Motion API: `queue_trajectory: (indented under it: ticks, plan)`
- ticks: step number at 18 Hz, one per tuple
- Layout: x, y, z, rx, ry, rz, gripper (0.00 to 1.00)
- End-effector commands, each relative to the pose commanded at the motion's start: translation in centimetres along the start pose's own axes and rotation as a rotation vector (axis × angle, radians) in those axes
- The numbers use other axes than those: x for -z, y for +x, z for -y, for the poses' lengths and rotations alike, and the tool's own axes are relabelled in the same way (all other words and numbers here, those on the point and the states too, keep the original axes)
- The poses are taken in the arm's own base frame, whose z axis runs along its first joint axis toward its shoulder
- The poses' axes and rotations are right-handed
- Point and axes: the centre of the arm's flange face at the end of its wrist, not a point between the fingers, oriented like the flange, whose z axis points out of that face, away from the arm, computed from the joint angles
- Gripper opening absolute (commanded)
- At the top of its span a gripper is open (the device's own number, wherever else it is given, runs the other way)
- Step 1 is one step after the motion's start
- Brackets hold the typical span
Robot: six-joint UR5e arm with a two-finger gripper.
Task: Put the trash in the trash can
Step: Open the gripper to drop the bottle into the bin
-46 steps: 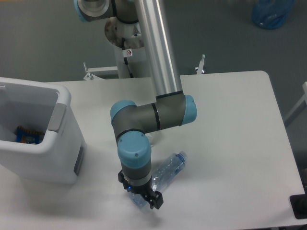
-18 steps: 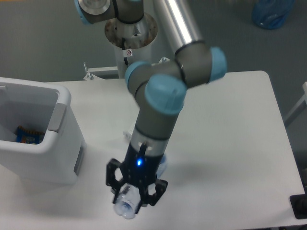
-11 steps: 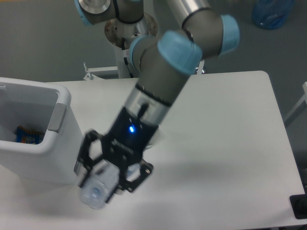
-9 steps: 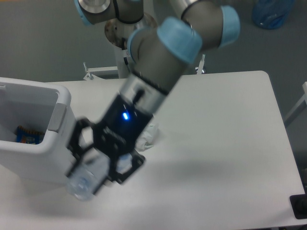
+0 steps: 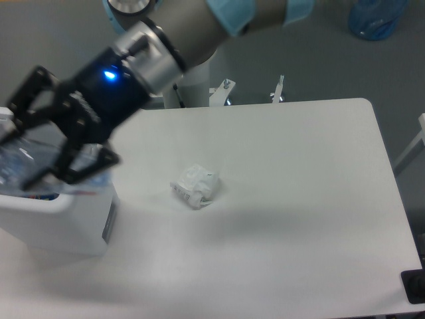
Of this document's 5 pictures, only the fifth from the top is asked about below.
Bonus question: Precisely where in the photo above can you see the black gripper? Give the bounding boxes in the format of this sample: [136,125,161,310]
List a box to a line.
[1,48,151,190]

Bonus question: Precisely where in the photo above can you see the clear plastic water bottle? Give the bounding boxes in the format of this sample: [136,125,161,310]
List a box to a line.
[1,138,112,197]

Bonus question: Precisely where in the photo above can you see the white paper bag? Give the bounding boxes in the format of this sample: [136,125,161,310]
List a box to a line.
[169,164,219,209]

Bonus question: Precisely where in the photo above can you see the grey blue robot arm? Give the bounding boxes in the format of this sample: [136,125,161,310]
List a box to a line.
[1,1,314,193]

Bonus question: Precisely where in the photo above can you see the white trash can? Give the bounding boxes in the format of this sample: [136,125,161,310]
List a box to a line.
[1,124,119,255]

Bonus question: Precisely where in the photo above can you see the blue snack wrapper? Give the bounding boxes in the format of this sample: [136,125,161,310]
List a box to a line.
[27,193,58,201]

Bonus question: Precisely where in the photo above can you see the blue plastic bag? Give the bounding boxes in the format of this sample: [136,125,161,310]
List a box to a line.
[347,0,409,41]

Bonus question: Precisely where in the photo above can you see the black clamp at table corner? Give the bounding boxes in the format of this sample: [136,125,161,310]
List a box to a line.
[400,269,424,304]

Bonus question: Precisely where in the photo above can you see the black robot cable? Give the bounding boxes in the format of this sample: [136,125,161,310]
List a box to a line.
[172,84,186,109]

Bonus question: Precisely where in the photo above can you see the white pedestal foot bracket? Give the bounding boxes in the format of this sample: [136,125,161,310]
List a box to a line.
[209,78,236,107]

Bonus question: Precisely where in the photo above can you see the white levelling foot bracket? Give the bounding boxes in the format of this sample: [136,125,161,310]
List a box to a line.
[270,74,285,104]

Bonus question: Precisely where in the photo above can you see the white frame at right edge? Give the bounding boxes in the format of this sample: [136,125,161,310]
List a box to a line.
[393,113,424,177]

